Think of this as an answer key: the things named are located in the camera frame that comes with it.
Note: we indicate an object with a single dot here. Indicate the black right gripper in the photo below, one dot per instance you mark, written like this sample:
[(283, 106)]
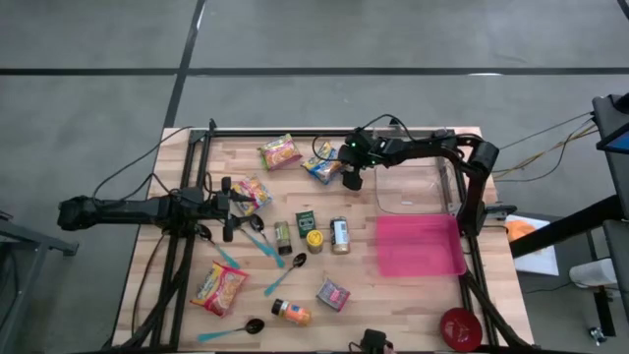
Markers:
[(366, 150)]

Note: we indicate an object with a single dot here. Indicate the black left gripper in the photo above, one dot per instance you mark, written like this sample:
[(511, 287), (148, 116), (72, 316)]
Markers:
[(213, 205)]

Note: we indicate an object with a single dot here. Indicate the yellow beef ramen packet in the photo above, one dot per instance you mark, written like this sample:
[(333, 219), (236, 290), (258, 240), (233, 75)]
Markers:
[(255, 193)]

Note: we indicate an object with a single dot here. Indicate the blue yellow ramen packet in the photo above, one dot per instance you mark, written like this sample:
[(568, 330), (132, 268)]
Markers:
[(319, 167)]

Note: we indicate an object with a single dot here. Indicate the dark spice glass jar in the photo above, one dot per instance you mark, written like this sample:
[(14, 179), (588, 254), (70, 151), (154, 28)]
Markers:
[(339, 236)]

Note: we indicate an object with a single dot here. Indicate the green label herb jar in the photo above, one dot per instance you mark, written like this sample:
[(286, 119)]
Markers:
[(283, 238)]

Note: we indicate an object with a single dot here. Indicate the green pepper tin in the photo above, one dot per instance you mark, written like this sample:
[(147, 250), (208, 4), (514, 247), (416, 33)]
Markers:
[(305, 224)]

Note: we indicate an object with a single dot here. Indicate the small yellow lid jar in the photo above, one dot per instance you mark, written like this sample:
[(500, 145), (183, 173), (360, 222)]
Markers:
[(314, 241)]

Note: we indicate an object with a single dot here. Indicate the pink ramen noodle packet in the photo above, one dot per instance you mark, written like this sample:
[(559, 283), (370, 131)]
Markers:
[(280, 152)]

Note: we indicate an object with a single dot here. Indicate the orange red ramen packet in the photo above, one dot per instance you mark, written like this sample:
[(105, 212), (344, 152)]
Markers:
[(218, 289)]

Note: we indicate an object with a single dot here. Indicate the orange spice bottle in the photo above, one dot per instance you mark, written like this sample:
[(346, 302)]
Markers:
[(295, 313)]

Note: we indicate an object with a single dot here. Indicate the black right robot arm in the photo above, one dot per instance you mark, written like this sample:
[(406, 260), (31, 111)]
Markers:
[(427, 147)]

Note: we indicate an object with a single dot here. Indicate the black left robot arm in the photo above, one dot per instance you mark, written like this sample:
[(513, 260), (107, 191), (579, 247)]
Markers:
[(123, 209)]

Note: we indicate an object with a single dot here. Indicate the clear plastic bin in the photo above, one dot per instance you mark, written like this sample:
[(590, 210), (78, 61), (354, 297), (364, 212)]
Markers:
[(408, 192)]

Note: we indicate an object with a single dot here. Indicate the pink plastic tray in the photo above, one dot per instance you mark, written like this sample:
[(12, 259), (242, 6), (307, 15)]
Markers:
[(420, 246)]

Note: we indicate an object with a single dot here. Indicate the black device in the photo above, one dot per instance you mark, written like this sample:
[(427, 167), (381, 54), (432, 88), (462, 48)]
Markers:
[(373, 340)]

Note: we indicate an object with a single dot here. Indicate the orange object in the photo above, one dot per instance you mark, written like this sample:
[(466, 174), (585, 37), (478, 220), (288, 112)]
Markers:
[(520, 230)]

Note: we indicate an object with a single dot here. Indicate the red round bowl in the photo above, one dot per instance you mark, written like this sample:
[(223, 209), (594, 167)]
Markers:
[(461, 329)]

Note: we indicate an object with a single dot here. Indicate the white paper sheet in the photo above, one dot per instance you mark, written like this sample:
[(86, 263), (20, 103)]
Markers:
[(540, 255)]

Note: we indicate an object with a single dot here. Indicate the black metal beam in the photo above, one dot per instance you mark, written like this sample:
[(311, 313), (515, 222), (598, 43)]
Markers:
[(565, 228)]

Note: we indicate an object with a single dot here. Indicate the grey metal cart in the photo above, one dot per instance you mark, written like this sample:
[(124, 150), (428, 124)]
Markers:
[(12, 285)]

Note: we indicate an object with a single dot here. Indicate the blue screen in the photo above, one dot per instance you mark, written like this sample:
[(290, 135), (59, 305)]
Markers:
[(616, 142)]

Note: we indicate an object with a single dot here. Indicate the black equipment stand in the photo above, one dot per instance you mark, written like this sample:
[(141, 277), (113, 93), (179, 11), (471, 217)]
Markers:
[(614, 118)]

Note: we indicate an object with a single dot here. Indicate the caster wheel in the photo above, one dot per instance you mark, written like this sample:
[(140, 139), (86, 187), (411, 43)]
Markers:
[(598, 336)]

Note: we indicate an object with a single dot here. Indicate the black metal rig frame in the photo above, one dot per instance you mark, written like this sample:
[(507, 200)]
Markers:
[(245, 132)]

